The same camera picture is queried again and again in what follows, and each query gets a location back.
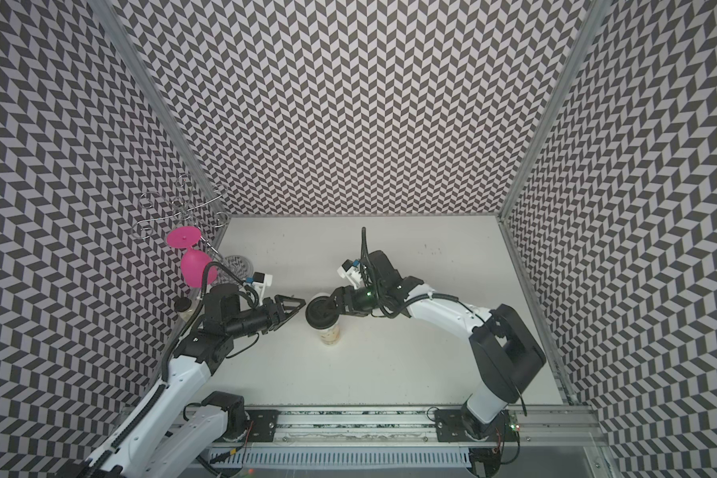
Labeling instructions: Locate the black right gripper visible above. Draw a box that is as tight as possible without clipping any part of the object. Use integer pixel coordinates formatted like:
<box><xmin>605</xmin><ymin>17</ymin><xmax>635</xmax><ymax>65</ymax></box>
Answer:
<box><xmin>321</xmin><ymin>283</ymin><xmax>386</xmax><ymax>317</ymax></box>

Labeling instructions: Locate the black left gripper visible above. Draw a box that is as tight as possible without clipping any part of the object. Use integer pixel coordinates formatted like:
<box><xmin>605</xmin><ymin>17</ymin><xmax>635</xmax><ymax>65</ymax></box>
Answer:
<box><xmin>227</xmin><ymin>294</ymin><xmax>307</xmax><ymax>340</ymax></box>

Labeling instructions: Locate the black plastic cup lid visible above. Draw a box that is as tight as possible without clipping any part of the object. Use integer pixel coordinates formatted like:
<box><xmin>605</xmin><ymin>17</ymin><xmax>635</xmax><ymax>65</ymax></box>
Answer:
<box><xmin>306</xmin><ymin>296</ymin><xmax>340</xmax><ymax>331</ymax></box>

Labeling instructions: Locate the printed paper milk tea cup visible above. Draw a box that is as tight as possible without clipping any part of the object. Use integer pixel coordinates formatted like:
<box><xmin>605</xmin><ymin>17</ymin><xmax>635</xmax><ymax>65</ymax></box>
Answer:
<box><xmin>318</xmin><ymin>323</ymin><xmax>341</xmax><ymax>346</ymax></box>

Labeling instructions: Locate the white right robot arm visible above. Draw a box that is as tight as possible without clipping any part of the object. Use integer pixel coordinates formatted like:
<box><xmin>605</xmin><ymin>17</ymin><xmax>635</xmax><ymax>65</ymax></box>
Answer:
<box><xmin>306</xmin><ymin>228</ymin><xmax>547</xmax><ymax>441</ymax></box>

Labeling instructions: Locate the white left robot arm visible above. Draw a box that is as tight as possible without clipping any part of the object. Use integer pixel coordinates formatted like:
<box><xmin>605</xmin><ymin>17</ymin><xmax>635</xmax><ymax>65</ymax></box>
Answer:
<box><xmin>55</xmin><ymin>261</ymin><xmax>306</xmax><ymax>477</ymax></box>

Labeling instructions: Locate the small black-capped spice jar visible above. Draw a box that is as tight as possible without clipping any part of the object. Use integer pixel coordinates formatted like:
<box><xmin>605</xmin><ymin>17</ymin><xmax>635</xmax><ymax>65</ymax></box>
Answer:
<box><xmin>172</xmin><ymin>296</ymin><xmax>199</xmax><ymax>322</ymax></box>

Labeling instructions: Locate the pink plastic wine glass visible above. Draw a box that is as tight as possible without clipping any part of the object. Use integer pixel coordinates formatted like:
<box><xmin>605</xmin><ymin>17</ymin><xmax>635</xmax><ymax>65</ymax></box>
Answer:
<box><xmin>165</xmin><ymin>226</ymin><xmax>212</xmax><ymax>289</ymax></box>

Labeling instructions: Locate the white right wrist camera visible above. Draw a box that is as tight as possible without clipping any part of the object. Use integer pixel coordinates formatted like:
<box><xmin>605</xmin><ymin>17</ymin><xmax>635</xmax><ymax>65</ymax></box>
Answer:
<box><xmin>338</xmin><ymin>260</ymin><xmax>370</xmax><ymax>289</ymax></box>

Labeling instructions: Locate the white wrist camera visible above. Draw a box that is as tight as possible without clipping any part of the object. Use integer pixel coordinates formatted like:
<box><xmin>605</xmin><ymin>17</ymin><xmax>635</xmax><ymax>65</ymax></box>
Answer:
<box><xmin>246</xmin><ymin>272</ymin><xmax>273</xmax><ymax>297</ymax></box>
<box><xmin>338</xmin><ymin>260</ymin><xmax>370</xmax><ymax>289</ymax></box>

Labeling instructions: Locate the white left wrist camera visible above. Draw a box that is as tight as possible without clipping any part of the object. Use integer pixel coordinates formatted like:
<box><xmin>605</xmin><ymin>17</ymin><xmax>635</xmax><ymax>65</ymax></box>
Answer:
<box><xmin>246</xmin><ymin>272</ymin><xmax>273</xmax><ymax>297</ymax></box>

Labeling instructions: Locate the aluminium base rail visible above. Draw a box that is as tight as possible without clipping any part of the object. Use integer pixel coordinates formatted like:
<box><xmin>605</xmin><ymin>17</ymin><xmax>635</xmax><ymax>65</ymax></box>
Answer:
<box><xmin>172</xmin><ymin>405</ymin><xmax>611</xmax><ymax>478</ymax></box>

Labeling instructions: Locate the chrome wire glass rack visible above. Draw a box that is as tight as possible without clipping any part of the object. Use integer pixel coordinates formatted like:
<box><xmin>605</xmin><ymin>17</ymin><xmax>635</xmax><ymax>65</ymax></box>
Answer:
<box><xmin>131</xmin><ymin>174</ymin><xmax>253</xmax><ymax>283</ymax></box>

